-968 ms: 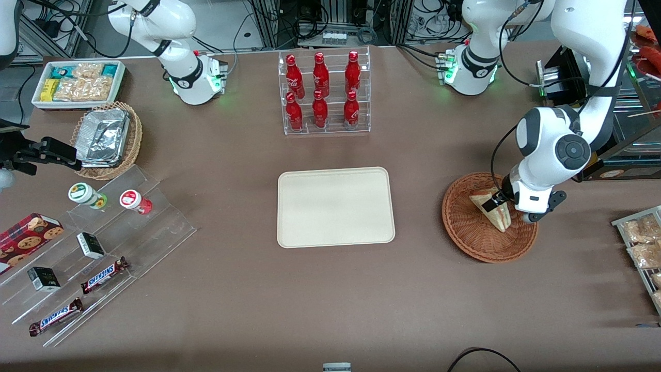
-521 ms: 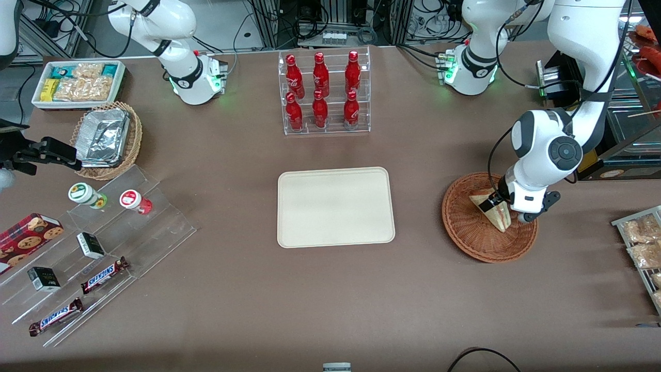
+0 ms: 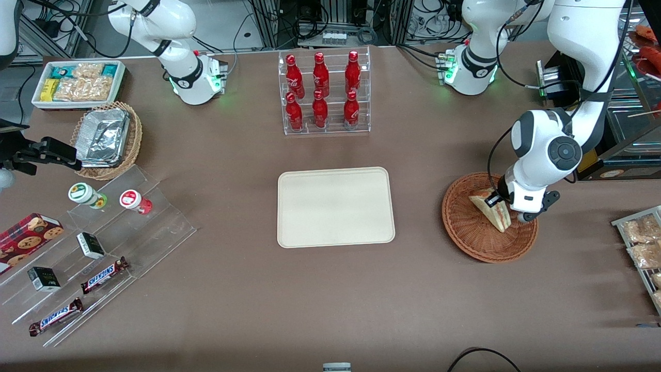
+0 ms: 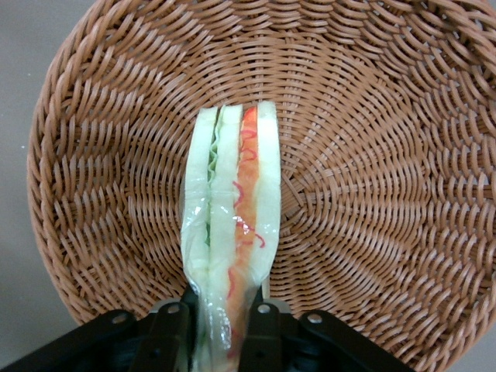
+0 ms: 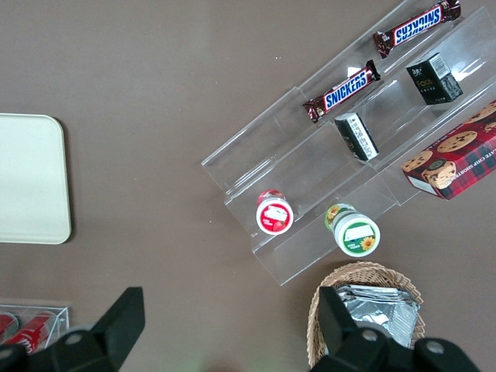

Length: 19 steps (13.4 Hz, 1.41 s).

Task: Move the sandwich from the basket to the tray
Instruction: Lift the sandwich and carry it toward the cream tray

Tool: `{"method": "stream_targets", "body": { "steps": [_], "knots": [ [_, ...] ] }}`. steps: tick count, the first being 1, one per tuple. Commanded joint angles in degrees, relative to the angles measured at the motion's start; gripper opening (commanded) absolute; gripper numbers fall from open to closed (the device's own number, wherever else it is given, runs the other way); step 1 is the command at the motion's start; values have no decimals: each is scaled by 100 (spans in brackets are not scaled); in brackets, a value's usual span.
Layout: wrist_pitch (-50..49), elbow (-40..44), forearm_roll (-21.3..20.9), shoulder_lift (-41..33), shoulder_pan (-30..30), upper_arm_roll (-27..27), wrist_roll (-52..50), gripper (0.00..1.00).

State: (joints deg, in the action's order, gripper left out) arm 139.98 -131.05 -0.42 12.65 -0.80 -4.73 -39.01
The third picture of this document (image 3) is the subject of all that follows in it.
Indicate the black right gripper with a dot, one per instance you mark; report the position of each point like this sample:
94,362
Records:
25,153

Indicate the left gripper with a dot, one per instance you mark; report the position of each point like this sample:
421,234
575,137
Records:
503,192

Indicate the triangle sandwich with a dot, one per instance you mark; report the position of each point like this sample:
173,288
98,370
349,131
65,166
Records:
498,221

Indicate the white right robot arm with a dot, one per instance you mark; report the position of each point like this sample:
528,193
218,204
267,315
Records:
181,77

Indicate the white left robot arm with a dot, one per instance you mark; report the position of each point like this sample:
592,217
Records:
537,139

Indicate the round brown wicker basket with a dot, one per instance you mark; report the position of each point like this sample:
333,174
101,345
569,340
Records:
475,243

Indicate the small tan wicker basket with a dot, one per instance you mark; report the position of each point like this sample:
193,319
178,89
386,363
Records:
135,144

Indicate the tray of packaged crackers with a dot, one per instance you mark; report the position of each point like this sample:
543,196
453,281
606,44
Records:
619,223

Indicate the cream plastic tray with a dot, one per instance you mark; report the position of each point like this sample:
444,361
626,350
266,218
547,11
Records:
335,206

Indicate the green lid cup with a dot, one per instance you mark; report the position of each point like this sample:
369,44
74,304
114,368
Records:
82,192

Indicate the stack of foil containers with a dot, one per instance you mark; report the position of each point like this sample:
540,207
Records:
103,137

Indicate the white rectangular snack box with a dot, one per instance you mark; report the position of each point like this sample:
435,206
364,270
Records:
38,104

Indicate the yellow snack pack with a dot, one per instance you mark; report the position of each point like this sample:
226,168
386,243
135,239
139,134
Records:
49,89

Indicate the clear bag of crackers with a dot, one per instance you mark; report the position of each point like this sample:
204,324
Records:
88,71
85,89

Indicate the teal snack pack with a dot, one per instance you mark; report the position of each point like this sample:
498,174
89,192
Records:
109,70
62,71

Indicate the red lid cup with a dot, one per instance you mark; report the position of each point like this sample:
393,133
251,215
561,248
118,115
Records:
131,199

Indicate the red cookie box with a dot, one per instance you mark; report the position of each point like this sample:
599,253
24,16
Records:
26,237

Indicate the small black box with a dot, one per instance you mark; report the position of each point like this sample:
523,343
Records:
44,279
90,245

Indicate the black food warmer yellow panel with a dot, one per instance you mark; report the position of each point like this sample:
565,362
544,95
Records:
635,168

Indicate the clear bag of pastry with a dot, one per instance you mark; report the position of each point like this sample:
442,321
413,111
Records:
657,298
645,256
657,280
640,230

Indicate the silver control box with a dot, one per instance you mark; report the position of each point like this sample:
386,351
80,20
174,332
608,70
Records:
547,77

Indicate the Snickers chocolate bar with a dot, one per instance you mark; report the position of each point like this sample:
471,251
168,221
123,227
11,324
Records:
56,316
103,275

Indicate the clear acrylic stepped display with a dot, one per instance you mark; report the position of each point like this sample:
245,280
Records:
165,227

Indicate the thin wooden skewer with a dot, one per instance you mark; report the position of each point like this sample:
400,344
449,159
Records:
645,113

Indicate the red cola bottle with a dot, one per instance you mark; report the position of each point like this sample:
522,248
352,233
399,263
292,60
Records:
352,70
294,111
320,109
293,72
351,109
320,72

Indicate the clear acrylic bottle rack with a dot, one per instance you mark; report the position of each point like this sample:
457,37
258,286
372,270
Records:
335,124

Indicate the white power strip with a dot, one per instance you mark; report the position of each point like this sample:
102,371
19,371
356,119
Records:
334,37

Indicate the small grey device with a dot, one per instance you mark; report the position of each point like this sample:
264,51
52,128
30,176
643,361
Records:
336,368

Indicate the aluminium frame rack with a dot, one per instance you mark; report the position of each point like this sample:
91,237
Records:
271,26

